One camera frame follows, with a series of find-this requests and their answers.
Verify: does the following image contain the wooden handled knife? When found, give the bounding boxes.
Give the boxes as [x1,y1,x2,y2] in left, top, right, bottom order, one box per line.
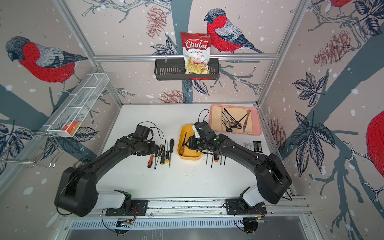
[243,110,251,133]

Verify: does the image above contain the clear small packet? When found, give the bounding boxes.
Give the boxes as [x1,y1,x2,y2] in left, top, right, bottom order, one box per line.
[243,142,254,151]

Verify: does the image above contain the wooden handle black screwdriver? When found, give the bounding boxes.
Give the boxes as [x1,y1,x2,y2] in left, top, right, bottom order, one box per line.
[179,133,187,156]

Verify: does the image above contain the black wall basket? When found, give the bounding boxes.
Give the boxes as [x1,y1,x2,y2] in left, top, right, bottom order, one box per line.
[154,57,220,81]

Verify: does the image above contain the beige tray liner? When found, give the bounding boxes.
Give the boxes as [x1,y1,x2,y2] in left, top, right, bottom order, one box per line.
[211,106,254,135]

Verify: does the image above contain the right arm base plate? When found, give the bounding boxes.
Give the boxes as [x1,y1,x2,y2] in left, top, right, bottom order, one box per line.
[224,199,267,215]

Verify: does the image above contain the pink tray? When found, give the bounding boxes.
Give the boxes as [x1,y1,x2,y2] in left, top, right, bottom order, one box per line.
[208,104,263,136]

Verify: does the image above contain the small orange black screwdriver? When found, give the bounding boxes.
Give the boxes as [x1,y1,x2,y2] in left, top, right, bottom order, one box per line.
[214,153,220,162]

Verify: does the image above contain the Chuba cassava chips bag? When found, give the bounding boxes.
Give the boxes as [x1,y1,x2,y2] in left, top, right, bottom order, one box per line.
[181,32,212,75]

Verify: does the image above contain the black long screwdriver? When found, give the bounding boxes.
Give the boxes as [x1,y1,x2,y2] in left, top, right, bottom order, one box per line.
[169,139,175,167]

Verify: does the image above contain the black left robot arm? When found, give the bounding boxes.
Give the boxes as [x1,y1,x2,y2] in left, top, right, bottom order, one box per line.
[54,125,156,217]

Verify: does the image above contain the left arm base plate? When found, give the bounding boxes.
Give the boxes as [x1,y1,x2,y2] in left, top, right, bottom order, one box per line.
[106,200,149,217]

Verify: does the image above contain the white wire wall shelf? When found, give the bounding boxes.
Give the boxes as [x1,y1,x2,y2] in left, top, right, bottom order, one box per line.
[47,73,110,138]

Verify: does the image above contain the black spoon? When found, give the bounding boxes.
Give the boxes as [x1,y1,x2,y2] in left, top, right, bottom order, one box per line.
[222,112,233,133]

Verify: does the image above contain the yellow storage box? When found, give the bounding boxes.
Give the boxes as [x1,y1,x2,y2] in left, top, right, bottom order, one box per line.
[176,124,204,161]

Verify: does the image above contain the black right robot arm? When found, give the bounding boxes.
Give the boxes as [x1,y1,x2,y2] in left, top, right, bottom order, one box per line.
[186,121,292,207]

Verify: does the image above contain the orange box in shelf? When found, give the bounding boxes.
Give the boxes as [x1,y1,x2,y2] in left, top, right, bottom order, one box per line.
[63,121,80,136]

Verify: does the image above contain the fat black yellow screwdriver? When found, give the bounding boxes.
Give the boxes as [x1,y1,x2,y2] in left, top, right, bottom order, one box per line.
[166,151,170,163]

